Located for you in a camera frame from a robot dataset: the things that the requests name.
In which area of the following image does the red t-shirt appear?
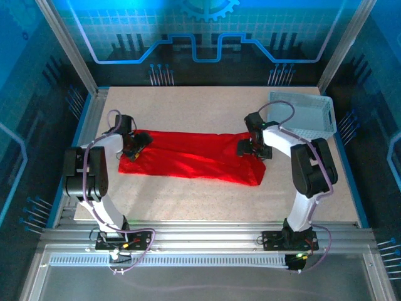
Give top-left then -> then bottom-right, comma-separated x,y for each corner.
118,129 -> 266,187

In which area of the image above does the blue table side trim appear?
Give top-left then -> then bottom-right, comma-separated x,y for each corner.
46,92 -> 93,228

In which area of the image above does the pale perforated plastic basket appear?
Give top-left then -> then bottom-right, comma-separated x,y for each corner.
266,90 -> 338,143

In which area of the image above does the black controller box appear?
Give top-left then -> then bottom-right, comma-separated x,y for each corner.
284,253 -> 307,274

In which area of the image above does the grey metal panel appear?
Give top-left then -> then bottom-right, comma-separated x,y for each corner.
18,244 -> 397,301

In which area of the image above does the aluminium table side rail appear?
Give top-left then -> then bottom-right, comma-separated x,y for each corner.
53,87 -> 110,228

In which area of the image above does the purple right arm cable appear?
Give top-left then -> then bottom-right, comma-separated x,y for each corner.
257,100 -> 333,273

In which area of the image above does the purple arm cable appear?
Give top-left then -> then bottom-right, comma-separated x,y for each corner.
257,100 -> 333,273
80,109 -> 157,277

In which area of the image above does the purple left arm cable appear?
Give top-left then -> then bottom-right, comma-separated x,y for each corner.
80,109 -> 157,277

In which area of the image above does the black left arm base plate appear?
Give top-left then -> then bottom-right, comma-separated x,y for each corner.
95,230 -> 154,251

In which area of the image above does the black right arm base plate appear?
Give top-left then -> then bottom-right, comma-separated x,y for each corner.
261,230 -> 320,251

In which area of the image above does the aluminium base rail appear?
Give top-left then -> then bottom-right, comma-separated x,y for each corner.
40,220 -> 377,255

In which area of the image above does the aluminium frame post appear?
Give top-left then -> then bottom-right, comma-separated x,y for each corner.
34,0 -> 102,95
315,0 -> 378,92

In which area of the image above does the slotted grey cable duct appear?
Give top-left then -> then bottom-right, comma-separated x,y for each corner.
48,253 -> 289,268

